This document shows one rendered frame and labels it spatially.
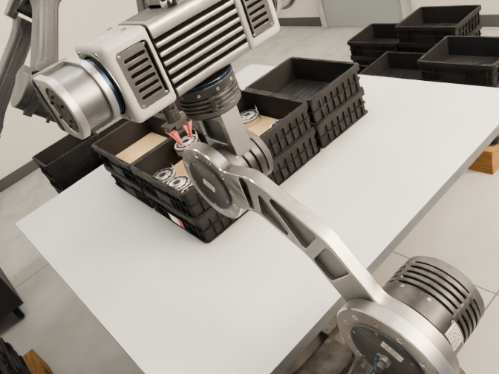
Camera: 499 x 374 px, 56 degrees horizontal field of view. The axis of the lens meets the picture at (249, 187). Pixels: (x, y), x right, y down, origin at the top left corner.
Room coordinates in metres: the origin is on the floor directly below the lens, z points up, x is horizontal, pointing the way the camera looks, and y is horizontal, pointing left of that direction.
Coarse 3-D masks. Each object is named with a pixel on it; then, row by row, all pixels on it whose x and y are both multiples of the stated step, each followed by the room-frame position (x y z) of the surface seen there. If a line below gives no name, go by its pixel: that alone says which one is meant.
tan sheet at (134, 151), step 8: (152, 136) 2.04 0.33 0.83; (160, 136) 2.00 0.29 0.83; (136, 144) 2.02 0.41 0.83; (144, 144) 1.99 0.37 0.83; (152, 144) 1.95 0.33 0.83; (120, 152) 2.00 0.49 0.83; (128, 152) 1.97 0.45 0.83; (136, 152) 1.94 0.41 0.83; (144, 152) 1.90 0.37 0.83; (128, 160) 1.89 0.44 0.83
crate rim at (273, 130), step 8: (272, 96) 1.71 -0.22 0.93; (280, 96) 1.68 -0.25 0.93; (304, 104) 1.54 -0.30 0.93; (296, 112) 1.51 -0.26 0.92; (280, 120) 1.49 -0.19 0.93; (288, 120) 1.49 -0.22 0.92; (200, 128) 1.69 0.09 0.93; (272, 128) 1.46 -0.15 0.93; (280, 128) 1.47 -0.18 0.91; (264, 136) 1.44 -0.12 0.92; (272, 136) 1.45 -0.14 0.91
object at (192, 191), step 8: (192, 128) 1.72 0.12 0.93; (152, 152) 1.66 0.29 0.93; (136, 168) 1.58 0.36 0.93; (144, 176) 1.50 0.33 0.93; (160, 184) 1.39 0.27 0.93; (168, 192) 1.36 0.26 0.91; (176, 192) 1.30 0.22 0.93; (184, 192) 1.28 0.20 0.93; (192, 192) 1.28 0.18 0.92; (184, 200) 1.27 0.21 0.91
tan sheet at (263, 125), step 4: (264, 120) 1.74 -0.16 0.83; (268, 120) 1.73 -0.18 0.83; (272, 120) 1.71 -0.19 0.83; (260, 124) 1.72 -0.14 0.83; (264, 124) 1.71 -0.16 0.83; (268, 124) 1.70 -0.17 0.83; (248, 128) 1.73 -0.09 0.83; (252, 128) 1.71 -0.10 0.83; (256, 128) 1.70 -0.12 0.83; (260, 128) 1.69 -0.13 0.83; (264, 128) 1.67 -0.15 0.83; (268, 128) 1.66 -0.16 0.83; (256, 132) 1.67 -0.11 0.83; (260, 132) 1.66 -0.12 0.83
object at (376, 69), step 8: (384, 56) 2.63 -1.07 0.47; (392, 56) 2.62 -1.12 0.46; (400, 56) 2.57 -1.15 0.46; (408, 56) 2.52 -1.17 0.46; (416, 56) 2.48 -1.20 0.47; (376, 64) 2.59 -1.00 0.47; (384, 64) 2.63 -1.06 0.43; (392, 64) 2.63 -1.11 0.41; (400, 64) 2.58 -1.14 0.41; (408, 64) 2.53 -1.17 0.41; (416, 64) 2.49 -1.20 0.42; (360, 72) 2.54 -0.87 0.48; (368, 72) 2.55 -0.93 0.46; (376, 72) 2.59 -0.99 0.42; (384, 72) 2.62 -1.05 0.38; (392, 72) 2.58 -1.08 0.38; (400, 72) 2.54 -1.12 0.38; (408, 72) 2.50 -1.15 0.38; (416, 72) 2.46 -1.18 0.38
